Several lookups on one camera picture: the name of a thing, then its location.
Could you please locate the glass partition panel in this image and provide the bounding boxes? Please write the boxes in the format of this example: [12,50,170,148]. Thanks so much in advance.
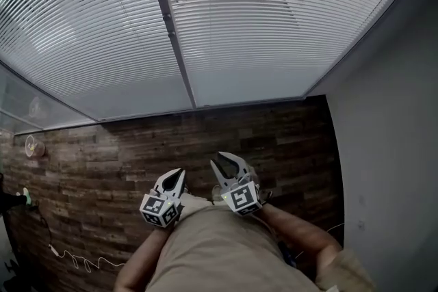
[0,61,99,136]

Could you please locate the person's beige shirt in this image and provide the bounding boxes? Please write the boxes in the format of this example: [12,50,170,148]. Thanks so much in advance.
[145,193,377,292]

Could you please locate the person's right forearm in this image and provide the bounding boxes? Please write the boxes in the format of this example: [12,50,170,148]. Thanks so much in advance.
[259,202,344,282]

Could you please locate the grey window frame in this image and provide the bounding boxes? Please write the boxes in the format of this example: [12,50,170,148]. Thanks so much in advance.
[0,0,438,131]

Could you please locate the person's left forearm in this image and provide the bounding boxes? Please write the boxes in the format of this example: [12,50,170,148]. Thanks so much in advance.
[114,224,176,292]

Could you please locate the person's grey shoe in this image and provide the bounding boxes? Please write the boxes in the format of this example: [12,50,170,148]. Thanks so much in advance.
[211,184,227,206]

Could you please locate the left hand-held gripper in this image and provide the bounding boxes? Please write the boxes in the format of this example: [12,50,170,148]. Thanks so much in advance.
[139,168,188,228]

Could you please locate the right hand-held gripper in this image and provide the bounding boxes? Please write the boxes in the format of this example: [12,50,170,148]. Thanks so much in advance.
[209,150,263,217]

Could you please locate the white slatted window blinds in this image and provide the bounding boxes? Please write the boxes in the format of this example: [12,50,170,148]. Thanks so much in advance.
[0,0,192,120]
[155,0,433,107]

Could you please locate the thin black cable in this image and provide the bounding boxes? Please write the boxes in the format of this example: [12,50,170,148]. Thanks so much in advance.
[32,201,54,247]

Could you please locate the white coiled cable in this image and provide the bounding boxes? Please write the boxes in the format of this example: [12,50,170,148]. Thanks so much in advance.
[49,243,128,273]

